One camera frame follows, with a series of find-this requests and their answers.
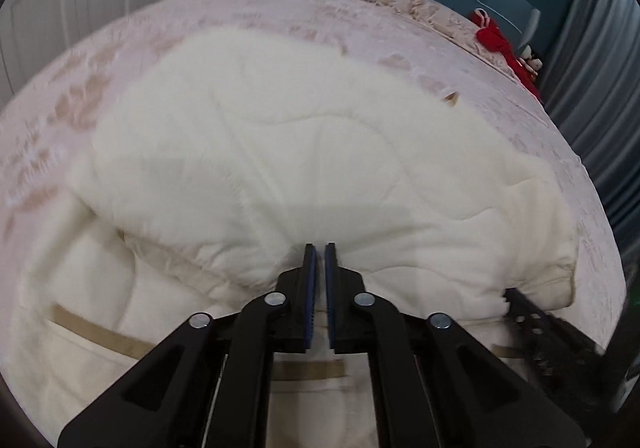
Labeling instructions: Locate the pink floral bedspread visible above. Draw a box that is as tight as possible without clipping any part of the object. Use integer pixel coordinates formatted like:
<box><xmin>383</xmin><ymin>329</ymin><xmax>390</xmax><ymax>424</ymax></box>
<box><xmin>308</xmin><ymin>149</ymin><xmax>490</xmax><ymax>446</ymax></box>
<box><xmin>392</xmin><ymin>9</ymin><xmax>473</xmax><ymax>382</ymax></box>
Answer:
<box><xmin>0</xmin><ymin>0</ymin><xmax>629</xmax><ymax>448</ymax></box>

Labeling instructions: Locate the plush toy at bedside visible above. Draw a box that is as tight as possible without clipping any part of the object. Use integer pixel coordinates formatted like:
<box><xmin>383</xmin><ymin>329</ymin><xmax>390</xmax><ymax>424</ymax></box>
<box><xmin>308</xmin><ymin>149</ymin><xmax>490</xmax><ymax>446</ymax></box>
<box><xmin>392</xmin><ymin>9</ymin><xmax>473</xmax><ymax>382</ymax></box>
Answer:
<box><xmin>518</xmin><ymin>44</ymin><xmax>542</xmax><ymax>82</ymax></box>

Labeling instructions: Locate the grey-blue curtain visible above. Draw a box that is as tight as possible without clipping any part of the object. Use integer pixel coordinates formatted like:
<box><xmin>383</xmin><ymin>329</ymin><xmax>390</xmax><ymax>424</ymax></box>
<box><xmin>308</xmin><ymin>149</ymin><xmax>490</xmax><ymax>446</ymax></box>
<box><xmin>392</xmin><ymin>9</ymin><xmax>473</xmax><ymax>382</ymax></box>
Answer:
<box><xmin>540</xmin><ymin>0</ymin><xmax>639</xmax><ymax>266</ymax></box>

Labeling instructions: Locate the red garment on bed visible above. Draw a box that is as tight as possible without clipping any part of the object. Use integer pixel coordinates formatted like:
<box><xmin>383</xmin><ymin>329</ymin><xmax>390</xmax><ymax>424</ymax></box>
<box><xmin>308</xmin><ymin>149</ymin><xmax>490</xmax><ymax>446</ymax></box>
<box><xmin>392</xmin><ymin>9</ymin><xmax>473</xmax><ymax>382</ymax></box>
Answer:
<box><xmin>470</xmin><ymin>8</ymin><xmax>542</xmax><ymax>102</ymax></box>

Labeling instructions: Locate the cream quilted jacket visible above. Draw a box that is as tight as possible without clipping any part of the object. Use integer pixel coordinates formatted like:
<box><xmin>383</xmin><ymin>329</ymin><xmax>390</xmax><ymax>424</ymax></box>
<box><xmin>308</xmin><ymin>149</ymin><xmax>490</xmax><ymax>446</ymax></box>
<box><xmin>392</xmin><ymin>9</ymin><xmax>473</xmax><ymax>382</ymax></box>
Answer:
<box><xmin>4</xmin><ymin>27</ymin><xmax>578</xmax><ymax>440</ymax></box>

